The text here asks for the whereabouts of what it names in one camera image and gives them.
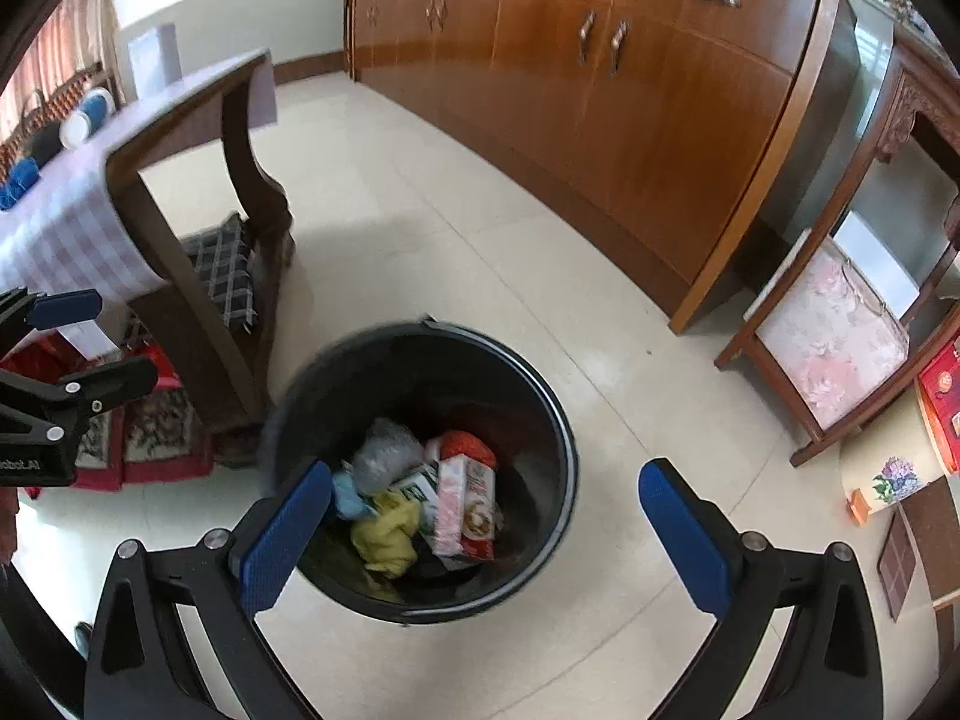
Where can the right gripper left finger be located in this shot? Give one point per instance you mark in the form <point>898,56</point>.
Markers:
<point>140,664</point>

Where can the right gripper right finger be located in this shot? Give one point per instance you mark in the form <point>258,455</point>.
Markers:
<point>828,664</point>

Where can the light blue paper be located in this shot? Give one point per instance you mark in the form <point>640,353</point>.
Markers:
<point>349,504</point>

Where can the yellow cloth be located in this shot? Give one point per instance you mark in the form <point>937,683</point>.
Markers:
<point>385,540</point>

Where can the clear plastic bag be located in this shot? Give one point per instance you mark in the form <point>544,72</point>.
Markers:
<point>388,453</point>

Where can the green box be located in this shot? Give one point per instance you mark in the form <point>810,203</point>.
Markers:
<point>422,484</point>

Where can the pink white snack packet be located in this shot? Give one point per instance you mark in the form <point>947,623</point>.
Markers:
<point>465,522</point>

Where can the red plastic bag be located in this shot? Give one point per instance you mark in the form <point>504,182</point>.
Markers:
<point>455,443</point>

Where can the black round trash bin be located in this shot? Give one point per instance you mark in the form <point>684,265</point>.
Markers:
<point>430,378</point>

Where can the left human hand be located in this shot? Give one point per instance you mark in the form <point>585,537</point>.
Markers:
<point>9,508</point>

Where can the pink checkered tablecloth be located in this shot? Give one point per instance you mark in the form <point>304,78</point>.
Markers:
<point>65,233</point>

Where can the floral paper bag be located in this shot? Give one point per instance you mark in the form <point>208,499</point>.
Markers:
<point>897,455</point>

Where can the dark blue crumpled cloth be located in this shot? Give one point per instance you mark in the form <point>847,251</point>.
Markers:
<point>21,178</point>

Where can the black white plaid cushion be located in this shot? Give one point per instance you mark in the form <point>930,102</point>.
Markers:
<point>222,260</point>

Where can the black iron teapot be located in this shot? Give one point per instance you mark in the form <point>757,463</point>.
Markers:
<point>41,138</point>

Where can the wooden bench sofa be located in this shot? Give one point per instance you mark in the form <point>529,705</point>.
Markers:
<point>64,99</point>

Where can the blue white paper cup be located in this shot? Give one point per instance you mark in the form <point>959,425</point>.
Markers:
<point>91,114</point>

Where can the wooden chair pink cushion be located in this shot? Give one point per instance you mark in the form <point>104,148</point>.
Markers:
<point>836,345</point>

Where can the white square tin box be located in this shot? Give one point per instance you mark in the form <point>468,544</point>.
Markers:
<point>154,60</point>

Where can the peach window curtain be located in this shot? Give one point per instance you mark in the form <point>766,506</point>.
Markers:
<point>77,35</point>

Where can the long wooden sideboard cabinet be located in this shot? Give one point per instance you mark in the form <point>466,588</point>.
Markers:
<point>658,128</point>

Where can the carved wooden side cabinet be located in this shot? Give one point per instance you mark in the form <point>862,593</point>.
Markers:
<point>918,96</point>

